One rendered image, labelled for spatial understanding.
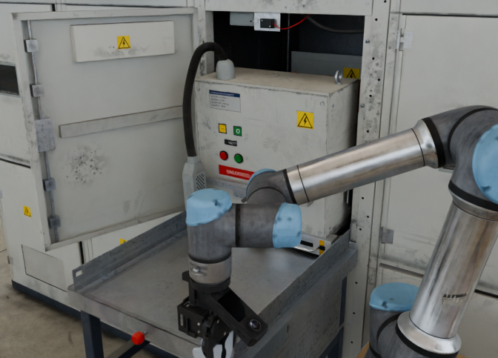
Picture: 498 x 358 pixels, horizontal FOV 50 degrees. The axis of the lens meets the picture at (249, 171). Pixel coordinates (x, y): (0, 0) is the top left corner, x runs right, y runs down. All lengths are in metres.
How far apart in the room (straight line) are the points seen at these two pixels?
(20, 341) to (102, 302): 1.43
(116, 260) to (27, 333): 1.36
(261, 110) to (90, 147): 0.58
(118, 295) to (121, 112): 0.62
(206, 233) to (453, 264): 0.41
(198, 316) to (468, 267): 0.46
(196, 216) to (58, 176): 1.00
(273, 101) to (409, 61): 0.41
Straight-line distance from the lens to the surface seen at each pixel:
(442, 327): 1.02
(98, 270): 1.68
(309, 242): 1.74
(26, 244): 3.12
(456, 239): 0.95
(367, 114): 1.67
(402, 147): 0.99
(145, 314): 1.50
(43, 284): 3.14
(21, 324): 3.10
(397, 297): 1.16
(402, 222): 1.71
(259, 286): 1.59
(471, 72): 1.55
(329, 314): 1.79
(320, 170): 0.99
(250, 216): 0.88
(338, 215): 1.78
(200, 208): 0.87
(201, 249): 0.90
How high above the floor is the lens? 1.65
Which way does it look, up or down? 19 degrees down
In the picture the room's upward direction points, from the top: straight up
